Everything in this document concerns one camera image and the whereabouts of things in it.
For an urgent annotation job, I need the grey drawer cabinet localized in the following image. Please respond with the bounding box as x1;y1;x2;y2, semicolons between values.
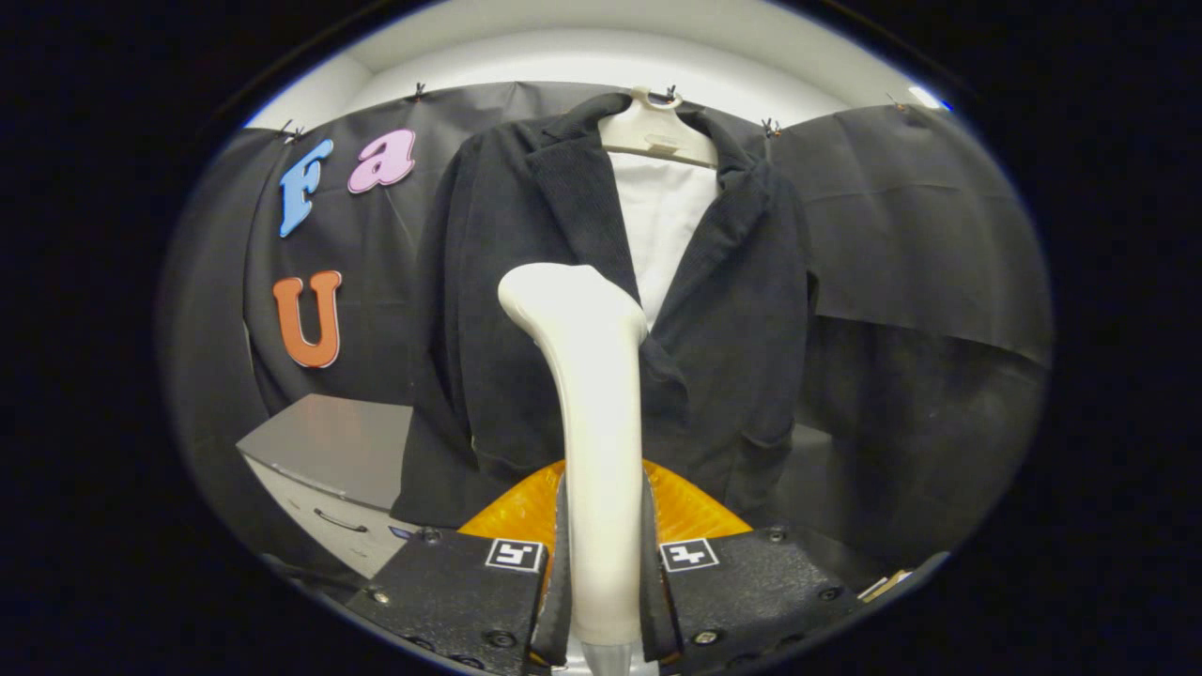
235;394;424;578

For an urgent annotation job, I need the black blazer jacket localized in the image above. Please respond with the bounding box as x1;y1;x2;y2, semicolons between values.
393;91;818;529

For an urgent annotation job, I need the white clothes hanger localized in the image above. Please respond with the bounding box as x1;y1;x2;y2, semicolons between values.
598;86;719;170

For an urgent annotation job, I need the small cardboard box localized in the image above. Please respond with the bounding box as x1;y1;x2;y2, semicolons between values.
859;568;912;602

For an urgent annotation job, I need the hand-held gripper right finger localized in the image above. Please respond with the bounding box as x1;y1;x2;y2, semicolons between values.
640;458;865;672

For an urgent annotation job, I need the white garment steamer with hose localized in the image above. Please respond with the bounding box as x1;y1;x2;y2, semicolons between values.
498;263;658;675

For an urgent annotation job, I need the black backdrop cloth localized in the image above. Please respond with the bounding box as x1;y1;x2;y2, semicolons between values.
160;80;1055;574

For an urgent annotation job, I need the white mannequin torso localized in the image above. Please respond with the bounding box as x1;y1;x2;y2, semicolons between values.
609;150;722;330

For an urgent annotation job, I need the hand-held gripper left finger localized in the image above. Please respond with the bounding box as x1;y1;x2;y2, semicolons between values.
346;458;574;675

